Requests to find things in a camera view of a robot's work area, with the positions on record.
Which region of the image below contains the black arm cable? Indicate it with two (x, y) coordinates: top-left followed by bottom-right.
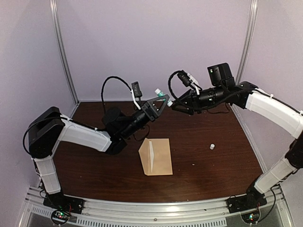
(101, 76), (133, 113)
(167, 70), (184, 102)

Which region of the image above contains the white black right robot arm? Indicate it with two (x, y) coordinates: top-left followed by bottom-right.
(168, 63), (303, 209)

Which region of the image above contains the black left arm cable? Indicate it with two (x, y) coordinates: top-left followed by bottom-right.
(101, 76), (133, 113)

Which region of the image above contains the green white glue stick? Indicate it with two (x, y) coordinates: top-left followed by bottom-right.
(155, 88), (173, 106)

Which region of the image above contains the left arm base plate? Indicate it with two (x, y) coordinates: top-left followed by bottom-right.
(43, 193), (84, 226)

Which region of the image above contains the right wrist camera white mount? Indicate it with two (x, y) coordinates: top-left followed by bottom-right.
(177, 70), (203, 93)

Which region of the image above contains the tan paper envelope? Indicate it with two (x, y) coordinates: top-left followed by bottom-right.
(138, 138), (173, 176)

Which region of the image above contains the aluminium front frame rail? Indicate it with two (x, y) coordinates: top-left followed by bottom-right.
(17, 186), (294, 227)

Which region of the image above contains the right aluminium corner post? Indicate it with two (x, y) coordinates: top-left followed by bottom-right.
(236, 0), (258, 83)

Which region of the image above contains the left aluminium corner post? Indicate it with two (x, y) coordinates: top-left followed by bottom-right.
(49, 0), (79, 105)

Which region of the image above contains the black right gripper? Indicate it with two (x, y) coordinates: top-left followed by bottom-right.
(171, 85), (226, 116)

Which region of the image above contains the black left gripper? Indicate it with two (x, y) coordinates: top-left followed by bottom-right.
(120, 95), (169, 140)

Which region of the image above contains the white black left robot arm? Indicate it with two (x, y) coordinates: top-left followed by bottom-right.
(23, 95), (169, 210)

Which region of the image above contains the white paper letter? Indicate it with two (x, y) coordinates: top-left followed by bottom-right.
(149, 140), (154, 173)

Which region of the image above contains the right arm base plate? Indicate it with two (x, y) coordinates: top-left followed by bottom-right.
(226, 194), (267, 225)

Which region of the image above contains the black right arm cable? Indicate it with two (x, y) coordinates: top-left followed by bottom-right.
(167, 70), (184, 102)

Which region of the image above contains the aluminium corner post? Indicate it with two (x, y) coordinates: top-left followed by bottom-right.
(236, 0), (258, 83)
(49, 0), (79, 105)

